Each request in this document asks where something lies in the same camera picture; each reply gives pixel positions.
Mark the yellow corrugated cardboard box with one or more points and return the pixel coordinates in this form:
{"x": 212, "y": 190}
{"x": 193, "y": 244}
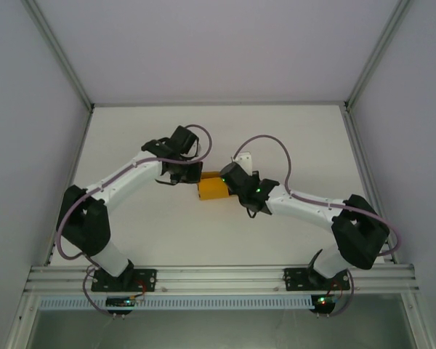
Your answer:
{"x": 212, "y": 191}

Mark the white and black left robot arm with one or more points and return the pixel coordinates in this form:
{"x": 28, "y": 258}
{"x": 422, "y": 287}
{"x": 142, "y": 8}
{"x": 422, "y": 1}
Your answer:
{"x": 94, "y": 218}

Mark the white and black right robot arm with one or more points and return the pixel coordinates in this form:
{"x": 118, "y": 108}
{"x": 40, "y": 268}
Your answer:
{"x": 349, "y": 225}

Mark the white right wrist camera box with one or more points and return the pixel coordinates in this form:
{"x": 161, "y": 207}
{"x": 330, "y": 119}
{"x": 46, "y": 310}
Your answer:
{"x": 244, "y": 160}

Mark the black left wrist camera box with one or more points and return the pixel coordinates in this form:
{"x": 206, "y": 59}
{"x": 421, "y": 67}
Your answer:
{"x": 183, "y": 140}

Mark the aluminium mounting rail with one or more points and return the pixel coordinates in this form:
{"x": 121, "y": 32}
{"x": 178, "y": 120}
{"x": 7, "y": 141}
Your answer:
{"x": 218, "y": 278}

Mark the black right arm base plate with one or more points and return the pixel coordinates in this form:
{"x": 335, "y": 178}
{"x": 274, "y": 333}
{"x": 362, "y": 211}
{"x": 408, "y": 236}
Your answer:
{"x": 294, "y": 280}

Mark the aluminium table side rail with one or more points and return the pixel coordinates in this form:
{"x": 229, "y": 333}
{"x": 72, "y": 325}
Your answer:
{"x": 70, "y": 181}
{"x": 367, "y": 181}

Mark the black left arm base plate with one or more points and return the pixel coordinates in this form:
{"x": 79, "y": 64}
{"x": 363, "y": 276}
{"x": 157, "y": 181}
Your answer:
{"x": 145, "y": 280}

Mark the aluminium frame post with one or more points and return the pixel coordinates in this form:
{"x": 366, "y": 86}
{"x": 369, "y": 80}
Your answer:
{"x": 63, "y": 54}
{"x": 376, "y": 54}

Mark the aluminium frame leg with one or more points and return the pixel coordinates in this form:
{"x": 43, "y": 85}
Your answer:
{"x": 419, "y": 320}
{"x": 22, "y": 320}

